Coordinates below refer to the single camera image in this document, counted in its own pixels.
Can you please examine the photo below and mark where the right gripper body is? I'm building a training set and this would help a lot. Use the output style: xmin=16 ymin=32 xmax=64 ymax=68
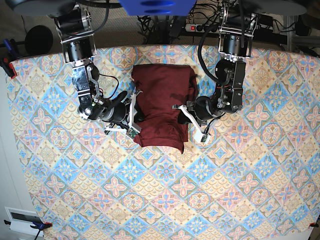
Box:
xmin=78 ymin=91 xmax=142 ymax=134

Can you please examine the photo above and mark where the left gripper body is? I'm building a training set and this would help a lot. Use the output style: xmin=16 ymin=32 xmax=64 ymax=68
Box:
xmin=179 ymin=96 xmax=225 ymax=134

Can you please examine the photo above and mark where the dark red t-shirt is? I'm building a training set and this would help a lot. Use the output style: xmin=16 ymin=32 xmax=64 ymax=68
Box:
xmin=131 ymin=64 xmax=199 ymax=152

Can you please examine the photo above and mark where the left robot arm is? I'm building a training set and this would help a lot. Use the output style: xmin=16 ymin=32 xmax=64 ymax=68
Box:
xmin=173 ymin=0 xmax=260 ymax=143

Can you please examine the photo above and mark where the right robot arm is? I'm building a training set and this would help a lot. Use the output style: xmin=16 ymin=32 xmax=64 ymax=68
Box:
xmin=54 ymin=3 xmax=142 ymax=138

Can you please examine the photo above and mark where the white power strip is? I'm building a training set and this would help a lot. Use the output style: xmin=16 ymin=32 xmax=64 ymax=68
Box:
xmin=181 ymin=23 xmax=210 ymax=36

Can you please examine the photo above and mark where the patterned tile tablecloth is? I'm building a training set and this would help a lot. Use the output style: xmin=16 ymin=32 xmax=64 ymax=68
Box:
xmin=5 ymin=49 xmax=320 ymax=240

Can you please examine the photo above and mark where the black round stool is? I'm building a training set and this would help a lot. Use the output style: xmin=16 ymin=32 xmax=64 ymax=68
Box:
xmin=24 ymin=25 xmax=53 ymax=56

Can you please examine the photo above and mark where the black orange clamp left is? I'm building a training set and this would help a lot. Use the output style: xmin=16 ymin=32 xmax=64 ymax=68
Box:
xmin=0 ymin=57 xmax=17 ymax=79

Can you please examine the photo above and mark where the blue clamp lower left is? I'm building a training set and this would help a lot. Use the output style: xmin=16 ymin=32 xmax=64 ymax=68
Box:
xmin=3 ymin=219 xmax=53 ymax=238

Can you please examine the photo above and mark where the orange clamp lower right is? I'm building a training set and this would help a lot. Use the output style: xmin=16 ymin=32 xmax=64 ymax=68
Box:
xmin=309 ymin=222 xmax=319 ymax=228

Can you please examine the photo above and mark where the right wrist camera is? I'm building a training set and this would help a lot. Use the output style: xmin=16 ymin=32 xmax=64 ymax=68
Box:
xmin=126 ymin=126 xmax=141 ymax=140

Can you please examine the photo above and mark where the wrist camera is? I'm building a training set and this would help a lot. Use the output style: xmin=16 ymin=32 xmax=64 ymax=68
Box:
xmin=194 ymin=131 xmax=211 ymax=144
xmin=126 ymin=126 xmax=141 ymax=140

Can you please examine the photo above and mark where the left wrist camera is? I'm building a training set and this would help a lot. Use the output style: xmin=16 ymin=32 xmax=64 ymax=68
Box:
xmin=194 ymin=131 xmax=211 ymax=144

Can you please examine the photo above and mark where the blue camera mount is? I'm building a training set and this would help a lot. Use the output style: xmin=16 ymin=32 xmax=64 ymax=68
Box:
xmin=118 ymin=0 xmax=196 ymax=16

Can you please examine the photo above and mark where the white wall vent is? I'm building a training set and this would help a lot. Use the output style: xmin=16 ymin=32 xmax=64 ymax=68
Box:
xmin=4 ymin=206 xmax=42 ymax=236

